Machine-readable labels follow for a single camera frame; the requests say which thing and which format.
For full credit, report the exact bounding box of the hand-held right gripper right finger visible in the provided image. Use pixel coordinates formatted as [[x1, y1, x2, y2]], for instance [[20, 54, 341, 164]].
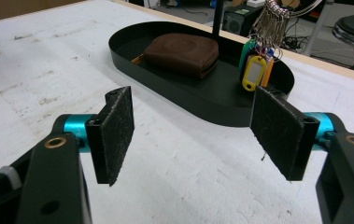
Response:
[[249, 86, 334, 182]]

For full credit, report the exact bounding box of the black computer tower green label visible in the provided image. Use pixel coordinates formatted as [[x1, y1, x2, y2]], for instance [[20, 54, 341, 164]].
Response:
[[221, 5, 262, 37]]

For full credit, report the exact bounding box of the white metal desk leg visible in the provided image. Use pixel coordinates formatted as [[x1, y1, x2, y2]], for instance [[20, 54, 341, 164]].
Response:
[[302, 0, 335, 58]]

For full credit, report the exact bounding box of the brown leather wallet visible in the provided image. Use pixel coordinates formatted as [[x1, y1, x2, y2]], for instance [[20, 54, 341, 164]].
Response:
[[131, 33, 220, 79]]

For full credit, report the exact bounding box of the black oval tray with stand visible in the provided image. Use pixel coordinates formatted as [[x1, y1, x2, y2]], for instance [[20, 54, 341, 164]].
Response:
[[108, 0, 296, 128]]

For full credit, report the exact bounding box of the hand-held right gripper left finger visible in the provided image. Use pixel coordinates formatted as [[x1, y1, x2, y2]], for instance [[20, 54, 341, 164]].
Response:
[[62, 86, 135, 187]]

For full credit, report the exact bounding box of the key ring with coloured tags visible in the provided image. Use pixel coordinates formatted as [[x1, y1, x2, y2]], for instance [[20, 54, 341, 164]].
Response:
[[238, 0, 291, 92]]

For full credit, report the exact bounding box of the white box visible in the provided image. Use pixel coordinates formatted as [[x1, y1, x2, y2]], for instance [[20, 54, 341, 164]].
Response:
[[247, 0, 266, 9]]

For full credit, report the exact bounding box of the tangle of floor cables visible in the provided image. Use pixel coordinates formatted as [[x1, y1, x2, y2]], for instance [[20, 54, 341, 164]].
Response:
[[281, 17, 314, 52]]

